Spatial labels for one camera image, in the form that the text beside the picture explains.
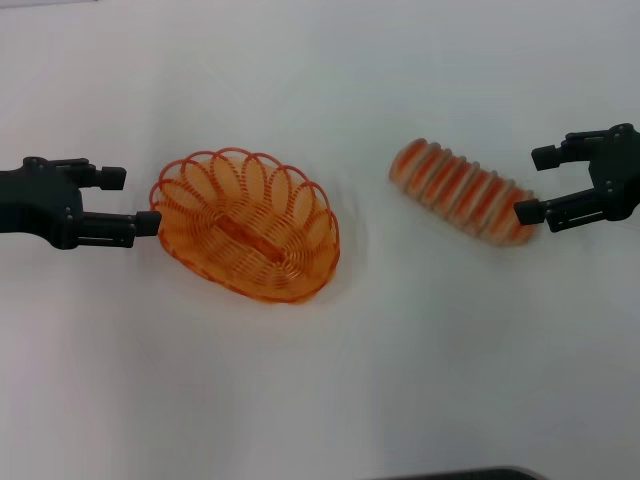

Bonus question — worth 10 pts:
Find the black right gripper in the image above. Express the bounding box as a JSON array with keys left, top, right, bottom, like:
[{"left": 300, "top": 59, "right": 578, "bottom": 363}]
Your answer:
[{"left": 513, "top": 123, "right": 640, "bottom": 234}]

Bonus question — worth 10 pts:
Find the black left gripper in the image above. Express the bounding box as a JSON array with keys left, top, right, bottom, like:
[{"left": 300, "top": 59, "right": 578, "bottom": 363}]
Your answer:
[{"left": 0, "top": 156, "right": 162, "bottom": 251}]

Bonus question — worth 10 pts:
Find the orange striped bread loaf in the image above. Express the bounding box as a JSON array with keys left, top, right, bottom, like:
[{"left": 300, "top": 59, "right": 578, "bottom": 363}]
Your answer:
[{"left": 388, "top": 137, "right": 541, "bottom": 249}]

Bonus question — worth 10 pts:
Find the orange woven plastic basket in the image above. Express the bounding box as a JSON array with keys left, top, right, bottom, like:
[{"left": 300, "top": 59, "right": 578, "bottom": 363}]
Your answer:
[{"left": 148, "top": 146, "right": 341, "bottom": 305}]

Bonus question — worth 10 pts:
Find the dark robot torso edge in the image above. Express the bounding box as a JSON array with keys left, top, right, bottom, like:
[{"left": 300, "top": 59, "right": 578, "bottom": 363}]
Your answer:
[{"left": 379, "top": 465, "right": 544, "bottom": 480}]

